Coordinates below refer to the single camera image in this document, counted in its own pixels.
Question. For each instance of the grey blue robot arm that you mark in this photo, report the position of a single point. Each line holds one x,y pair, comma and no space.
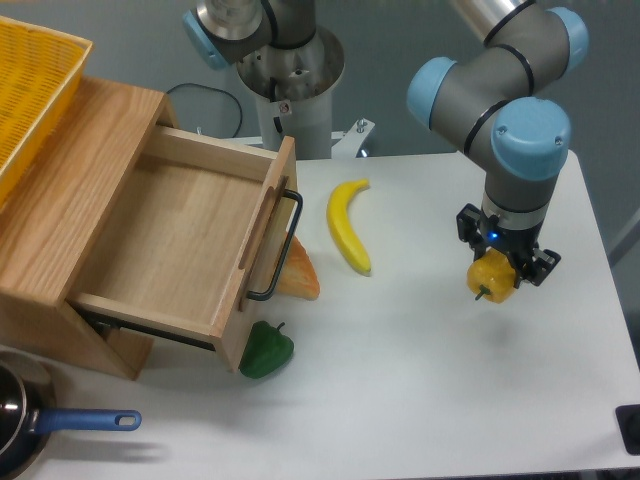
488,109

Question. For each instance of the orange bread slice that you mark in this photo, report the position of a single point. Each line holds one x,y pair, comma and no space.
298,277

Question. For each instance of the black corner table clamp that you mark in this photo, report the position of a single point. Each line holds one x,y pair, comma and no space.
628,418

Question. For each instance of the black pan blue handle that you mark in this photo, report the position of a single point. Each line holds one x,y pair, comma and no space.
29,414

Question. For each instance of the wooden drawer cabinet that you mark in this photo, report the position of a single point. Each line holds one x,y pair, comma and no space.
53,217

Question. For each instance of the yellow plastic basket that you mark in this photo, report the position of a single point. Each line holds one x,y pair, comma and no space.
41,69

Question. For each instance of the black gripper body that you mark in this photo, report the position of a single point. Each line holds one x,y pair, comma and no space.
514,234

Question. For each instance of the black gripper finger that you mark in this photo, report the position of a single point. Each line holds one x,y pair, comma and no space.
468,230
533,265

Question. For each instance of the yellow bell pepper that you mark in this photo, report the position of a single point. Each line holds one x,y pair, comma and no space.
491,277

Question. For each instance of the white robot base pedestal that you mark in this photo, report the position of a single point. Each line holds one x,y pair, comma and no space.
293,94

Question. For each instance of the open wooden top drawer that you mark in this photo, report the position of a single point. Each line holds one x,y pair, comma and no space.
194,241

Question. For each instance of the yellow banana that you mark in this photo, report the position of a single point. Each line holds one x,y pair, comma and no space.
340,228

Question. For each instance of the green bell pepper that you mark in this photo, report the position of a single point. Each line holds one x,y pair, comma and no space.
267,349

